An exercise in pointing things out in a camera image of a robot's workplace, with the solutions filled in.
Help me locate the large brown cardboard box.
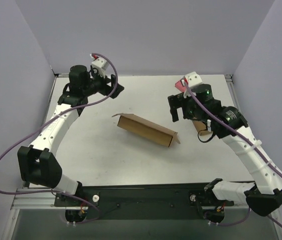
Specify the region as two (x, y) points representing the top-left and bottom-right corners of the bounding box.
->
(112, 113), (181, 148)

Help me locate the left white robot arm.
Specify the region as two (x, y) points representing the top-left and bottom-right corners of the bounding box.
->
(17, 62), (124, 206)

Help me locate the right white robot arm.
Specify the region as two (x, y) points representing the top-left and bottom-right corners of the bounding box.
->
(167, 84), (282, 217)

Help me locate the pink paper box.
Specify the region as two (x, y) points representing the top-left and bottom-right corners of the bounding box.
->
(174, 78), (188, 93)

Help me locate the small brown cardboard box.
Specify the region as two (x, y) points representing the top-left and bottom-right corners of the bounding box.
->
(192, 120), (212, 136)

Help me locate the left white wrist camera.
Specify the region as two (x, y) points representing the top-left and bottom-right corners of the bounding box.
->
(90, 54), (110, 78)

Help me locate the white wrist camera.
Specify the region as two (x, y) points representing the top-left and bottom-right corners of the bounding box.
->
(180, 71), (203, 98)
(90, 54), (110, 78)

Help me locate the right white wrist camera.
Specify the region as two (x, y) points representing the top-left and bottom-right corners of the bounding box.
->
(180, 71), (203, 98)

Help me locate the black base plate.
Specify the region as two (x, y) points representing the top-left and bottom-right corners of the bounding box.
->
(53, 183), (234, 221)

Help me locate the aluminium frame rail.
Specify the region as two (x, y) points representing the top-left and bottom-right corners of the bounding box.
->
(10, 73), (282, 211)

